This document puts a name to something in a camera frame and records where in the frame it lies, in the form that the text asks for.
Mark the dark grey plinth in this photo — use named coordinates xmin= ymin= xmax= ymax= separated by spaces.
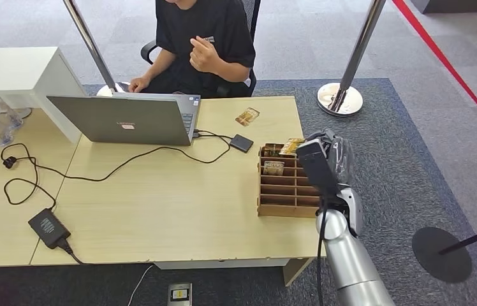
xmin=409 ymin=0 xmax=477 ymax=14

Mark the chrome stanchion post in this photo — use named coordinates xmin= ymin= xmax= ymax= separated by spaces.
xmin=317 ymin=0 xmax=388 ymax=117
xmin=61 ymin=0 xmax=136 ymax=98

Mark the dark grey floor rug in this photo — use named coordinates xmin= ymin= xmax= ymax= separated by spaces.
xmin=0 ymin=77 xmax=477 ymax=306

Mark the black power adapter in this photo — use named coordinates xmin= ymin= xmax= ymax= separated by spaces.
xmin=27 ymin=207 xmax=71 ymax=250

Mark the metal floor socket box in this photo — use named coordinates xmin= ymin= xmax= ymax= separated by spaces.
xmin=167 ymin=282 xmax=193 ymax=306

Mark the brown printed card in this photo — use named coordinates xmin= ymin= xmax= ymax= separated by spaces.
xmin=278 ymin=137 xmax=306 ymax=157
xmin=263 ymin=161 xmax=285 ymax=177
xmin=262 ymin=143 xmax=285 ymax=158
xmin=235 ymin=107 xmax=261 ymax=127

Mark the white cabinet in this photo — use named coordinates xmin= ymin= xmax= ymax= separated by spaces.
xmin=0 ymin=46 xmax=88 ymax=145

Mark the grey laptop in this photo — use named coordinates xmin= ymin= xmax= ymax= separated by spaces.
xmin=47 ymin=92 xmax=202 ymax=147

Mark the person's right hand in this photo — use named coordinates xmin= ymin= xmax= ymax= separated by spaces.
xmin=128 ymin=76 xmax=151 ymax=94

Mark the small black square device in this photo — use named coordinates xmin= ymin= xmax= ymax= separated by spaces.
xmin=229 ymin=133 xmax=255 ymax=153

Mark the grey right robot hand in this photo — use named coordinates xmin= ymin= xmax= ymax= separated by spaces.
xmin=304 ymin=128 xmax=355 ymax=187

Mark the person's left hand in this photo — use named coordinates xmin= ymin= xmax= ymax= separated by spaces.
xmin=189 ymin=36 xmax=220 ymax=73

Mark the black mains cord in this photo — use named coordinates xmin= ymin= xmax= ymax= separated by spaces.
xmin=59 ymin=240 xmax=85 ymax=266

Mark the wooden card holder box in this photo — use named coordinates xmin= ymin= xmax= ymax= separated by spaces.
xmin=257 ymin=143 xmax=321 ymax=219

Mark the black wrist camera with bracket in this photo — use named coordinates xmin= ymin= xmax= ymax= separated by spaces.
xmin=295 ymin=138 xmax=342 ymax=200

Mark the short black device cable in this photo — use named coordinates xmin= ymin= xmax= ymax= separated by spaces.
xmin=192 ymin=129 xmax=234 ymax=140

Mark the person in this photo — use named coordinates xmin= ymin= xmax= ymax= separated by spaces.
xmin=128 ymin=0 xmax=256 ymax=99

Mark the thin white cable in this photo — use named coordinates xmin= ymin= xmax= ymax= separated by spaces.
xmin=127 ymin=264 xmax=155 ymax=306

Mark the black stanchion post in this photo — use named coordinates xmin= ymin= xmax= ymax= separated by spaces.
xmin=411 ymin=219 xmax=477 ymax=284

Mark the red barrier belt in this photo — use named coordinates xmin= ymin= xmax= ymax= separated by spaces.
xmin=392 ymin=0 xmax=477 ymax=142

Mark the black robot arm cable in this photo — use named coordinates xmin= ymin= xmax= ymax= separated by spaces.
xmin=315 ymin=194 xmax=329 ymax=306

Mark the long black charger cable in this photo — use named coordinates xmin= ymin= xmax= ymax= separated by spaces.
xmin=0 ymin=134 xmax=232 ymax=211

